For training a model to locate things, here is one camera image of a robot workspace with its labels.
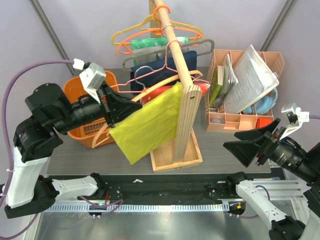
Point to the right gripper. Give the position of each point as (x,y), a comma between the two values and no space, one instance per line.
(245,149)

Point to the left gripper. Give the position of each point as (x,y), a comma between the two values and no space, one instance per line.
(120,107)

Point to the yellow-green trousers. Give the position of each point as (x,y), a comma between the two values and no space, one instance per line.
(149,127)

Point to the peach wooden-look hanger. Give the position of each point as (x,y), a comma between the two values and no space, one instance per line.
(141,94)

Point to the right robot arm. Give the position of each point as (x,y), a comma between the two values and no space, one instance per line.
(290,156)

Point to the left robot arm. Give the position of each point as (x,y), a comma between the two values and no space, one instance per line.
(35,139)

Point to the navy blue trousers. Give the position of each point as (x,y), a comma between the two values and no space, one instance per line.
(190,58)

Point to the orange plastic hanger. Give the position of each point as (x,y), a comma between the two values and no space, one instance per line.
(128,40)

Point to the yellow plastic hanger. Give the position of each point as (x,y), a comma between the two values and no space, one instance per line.
(154,29)

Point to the grey plastic hanger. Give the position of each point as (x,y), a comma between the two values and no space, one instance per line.
(185,45)

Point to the red cube socket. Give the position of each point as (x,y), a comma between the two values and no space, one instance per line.
(262,122)

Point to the orange plastic basket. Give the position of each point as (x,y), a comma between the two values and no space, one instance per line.
(84,134)

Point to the light blue headphones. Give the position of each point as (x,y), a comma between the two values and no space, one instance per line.
(263,105)

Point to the tape roll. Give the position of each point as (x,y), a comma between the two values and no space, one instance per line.
(217,120)

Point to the peach desk organizer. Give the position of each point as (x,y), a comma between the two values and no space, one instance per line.
(237,122)

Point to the white paper document folder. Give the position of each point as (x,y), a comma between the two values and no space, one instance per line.
(255,80)

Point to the wooden clothes rack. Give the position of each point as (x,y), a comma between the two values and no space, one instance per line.
(183,151)

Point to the grey cloth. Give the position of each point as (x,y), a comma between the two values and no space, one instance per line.
(149,54)

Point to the green book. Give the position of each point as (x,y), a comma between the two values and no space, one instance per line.
(217,83)

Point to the green white cloth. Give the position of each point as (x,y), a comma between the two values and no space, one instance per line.
(149,42)

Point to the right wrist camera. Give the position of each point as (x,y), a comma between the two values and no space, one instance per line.
(293,115)

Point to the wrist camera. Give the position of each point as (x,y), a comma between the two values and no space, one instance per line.
(293,115)
(92,76)

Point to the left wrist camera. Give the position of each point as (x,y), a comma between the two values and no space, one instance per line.
(92,76)

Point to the pink wire hanger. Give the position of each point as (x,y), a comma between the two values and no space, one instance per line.
(169,61)

